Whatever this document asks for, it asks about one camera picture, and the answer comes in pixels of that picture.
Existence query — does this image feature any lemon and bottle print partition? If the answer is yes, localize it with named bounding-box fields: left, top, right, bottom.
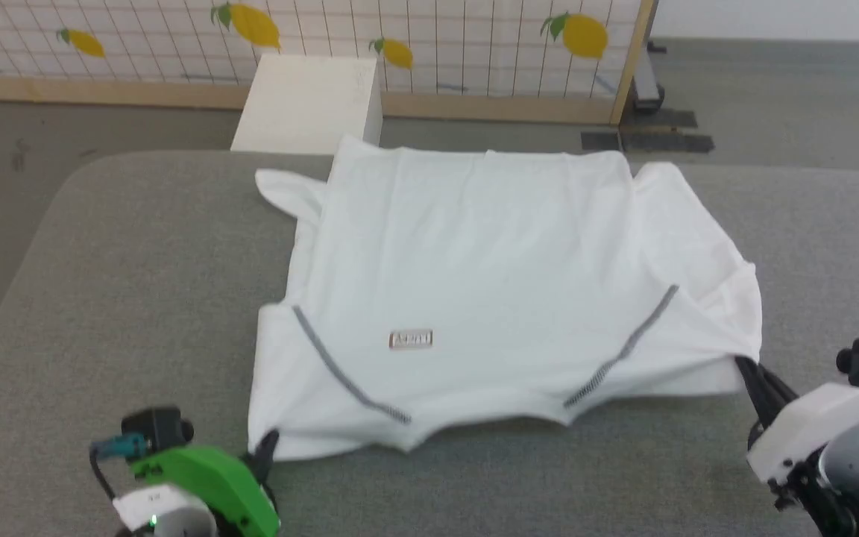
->
left=0, top=0, right=658, bottom=126

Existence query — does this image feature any white T-shirt with grey trim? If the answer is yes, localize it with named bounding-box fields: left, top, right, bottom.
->
left=247, top=134, right=764, bottom=462

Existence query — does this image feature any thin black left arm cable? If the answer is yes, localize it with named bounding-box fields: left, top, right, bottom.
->
left=89, top=446, right=119, bottom=502

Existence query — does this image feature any white box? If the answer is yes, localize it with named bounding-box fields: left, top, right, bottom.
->
left=230, top=54, right=384, bottom=154

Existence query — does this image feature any grey metal partition stand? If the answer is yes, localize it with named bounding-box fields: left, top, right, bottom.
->
left=632, top=41, right=669, bottom=114

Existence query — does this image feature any dark flat stand base plate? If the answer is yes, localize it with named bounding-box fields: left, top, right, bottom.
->
left=581, top=108, right=715, bottom=154

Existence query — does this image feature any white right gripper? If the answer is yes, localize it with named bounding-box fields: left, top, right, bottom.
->
left=734, top=357, right=859, bottom=487

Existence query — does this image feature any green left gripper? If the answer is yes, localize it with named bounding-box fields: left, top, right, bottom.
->
left=130, top=429, right=282, bottom=537

